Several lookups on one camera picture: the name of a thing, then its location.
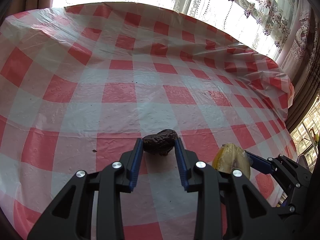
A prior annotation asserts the yellow fruit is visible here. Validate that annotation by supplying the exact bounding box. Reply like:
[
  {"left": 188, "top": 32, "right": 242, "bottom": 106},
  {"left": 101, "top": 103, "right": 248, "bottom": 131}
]
[{"left": 212, "top": 142, "right": 251, "bottom": 179}]

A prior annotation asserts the floral lace curtain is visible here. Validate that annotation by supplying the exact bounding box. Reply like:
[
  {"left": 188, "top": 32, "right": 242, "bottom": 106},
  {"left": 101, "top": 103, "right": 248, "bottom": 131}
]
[{"left": 172, "top": 0, "right": 302, "bottom": 60}]

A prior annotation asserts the window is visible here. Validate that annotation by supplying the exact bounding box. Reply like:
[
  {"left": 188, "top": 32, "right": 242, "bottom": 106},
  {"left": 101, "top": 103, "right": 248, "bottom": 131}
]
[{"left": 291, "top": 105, "right": 320, "bottom": 162}]

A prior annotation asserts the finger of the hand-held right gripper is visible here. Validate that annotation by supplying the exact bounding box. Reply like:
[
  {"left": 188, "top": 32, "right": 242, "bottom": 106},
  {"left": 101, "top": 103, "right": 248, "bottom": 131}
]
[{"left": 244, "top": 150, "right": 312, "bottom": 207}]

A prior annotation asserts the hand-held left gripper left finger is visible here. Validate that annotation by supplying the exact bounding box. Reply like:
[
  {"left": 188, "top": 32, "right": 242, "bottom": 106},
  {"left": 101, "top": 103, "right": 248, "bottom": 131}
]
[{"left": 27, "top": 138, "right": 144, "bottom": 240}]

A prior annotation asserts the red checkered plastic tablecloth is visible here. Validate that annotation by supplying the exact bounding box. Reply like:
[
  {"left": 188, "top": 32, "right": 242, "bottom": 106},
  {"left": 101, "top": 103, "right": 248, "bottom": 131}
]
[{"left": 0, "top": 2, "right": 298, "bottom": 240}]

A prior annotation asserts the dark wrinkled fruit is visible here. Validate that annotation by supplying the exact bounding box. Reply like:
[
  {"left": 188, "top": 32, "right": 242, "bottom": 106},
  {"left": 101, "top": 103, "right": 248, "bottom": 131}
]
[{"left": 142, "top": 129, "right": 179, "bottom": 157}]

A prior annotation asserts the pink embroidered curtain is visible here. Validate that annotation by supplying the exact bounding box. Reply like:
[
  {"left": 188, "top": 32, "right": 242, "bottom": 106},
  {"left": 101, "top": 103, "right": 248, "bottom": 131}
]
[{"left": 275, "top": 2, "right": 316, "bottom": 85}]

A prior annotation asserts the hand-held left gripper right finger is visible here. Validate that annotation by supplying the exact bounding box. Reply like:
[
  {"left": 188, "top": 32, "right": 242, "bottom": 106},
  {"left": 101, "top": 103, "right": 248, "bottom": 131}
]
[{"left": 174, "top": 138, "right": 286, "bottom": 240}]

